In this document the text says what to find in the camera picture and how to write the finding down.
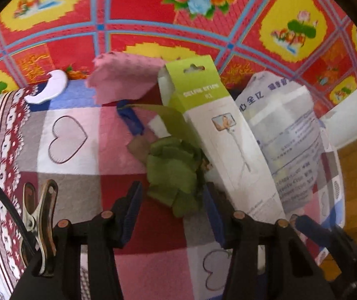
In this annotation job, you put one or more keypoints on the white pad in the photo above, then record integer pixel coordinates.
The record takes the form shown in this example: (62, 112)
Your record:
(53, 84)

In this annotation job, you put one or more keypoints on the white box with green end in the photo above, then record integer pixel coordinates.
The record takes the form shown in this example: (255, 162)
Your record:
(216, 131)

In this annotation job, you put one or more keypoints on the green ribbon bow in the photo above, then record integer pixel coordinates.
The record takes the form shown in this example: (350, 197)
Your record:
(172, 175)

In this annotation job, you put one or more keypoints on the dark blue strip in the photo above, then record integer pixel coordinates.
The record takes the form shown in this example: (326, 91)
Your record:
(131, 120)

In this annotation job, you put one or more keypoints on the metal spring clamp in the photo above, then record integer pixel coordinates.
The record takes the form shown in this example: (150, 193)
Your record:
(41, 218)

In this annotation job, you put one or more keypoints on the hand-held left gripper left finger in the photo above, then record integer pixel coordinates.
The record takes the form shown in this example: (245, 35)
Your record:
(131, 212)

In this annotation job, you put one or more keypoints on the pink knitted item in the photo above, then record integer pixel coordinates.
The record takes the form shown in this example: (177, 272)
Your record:
(125, 75)

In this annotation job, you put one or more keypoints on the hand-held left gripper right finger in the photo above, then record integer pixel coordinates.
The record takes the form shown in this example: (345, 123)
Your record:
(213, 222)

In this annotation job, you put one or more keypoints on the clear blister pack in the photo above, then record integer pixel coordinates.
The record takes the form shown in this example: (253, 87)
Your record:
(333, 178)

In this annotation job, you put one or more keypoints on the plaid heart bedsheet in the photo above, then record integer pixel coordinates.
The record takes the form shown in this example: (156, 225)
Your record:
(166, 256)

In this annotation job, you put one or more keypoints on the red floral printed cloth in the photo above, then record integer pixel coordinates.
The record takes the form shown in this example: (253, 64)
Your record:
(166, 6)

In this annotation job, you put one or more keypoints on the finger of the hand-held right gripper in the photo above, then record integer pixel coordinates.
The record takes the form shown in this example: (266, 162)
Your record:
(309, 228)

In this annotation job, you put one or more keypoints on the white printed plastic bag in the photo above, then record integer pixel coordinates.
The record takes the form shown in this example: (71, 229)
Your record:
(291, 143)

